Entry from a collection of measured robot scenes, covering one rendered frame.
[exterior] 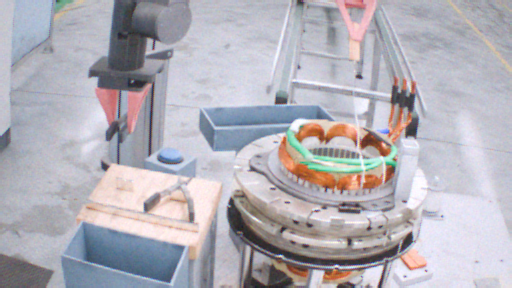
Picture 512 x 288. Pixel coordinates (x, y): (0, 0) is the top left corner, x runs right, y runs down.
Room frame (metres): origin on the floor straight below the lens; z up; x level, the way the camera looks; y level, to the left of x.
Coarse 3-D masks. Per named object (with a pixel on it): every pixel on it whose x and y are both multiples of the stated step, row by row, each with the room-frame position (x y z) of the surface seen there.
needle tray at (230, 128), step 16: (208, 112) 1.30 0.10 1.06; (224, 112) 1.31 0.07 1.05; (240, 112) 1.32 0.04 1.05; (256, 112) 1.33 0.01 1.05; (272, 112) 1.34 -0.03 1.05; (288, 112) 1.36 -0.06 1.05; (304, 112) 1.37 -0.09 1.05; (320, 112) 1.36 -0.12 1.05; (208, 128) 1.23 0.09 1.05; (224, 128) 1.20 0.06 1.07; (240, 128) 1.21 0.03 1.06; (256, 128) 1.22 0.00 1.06; (272, 128) 1.23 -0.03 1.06; (208, 144) 1.22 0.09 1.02; (224, 144) 1.20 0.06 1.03; (240, 144) 1.21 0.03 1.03; (240, 240) 1.24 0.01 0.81
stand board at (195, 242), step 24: (120, 168) 1.00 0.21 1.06; (96, 192) 0.90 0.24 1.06; (120, 192) 0.91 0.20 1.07; (144, 192) 0.93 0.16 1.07; (192, 192) 0.95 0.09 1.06; (216, 192) 0.96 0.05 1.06; (96, 216) 0.83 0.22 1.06; (120, 216) 0.84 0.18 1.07; (168, 216) 0.86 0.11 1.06; (168, 240) 0.80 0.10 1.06; (192, 240) 0.81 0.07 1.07
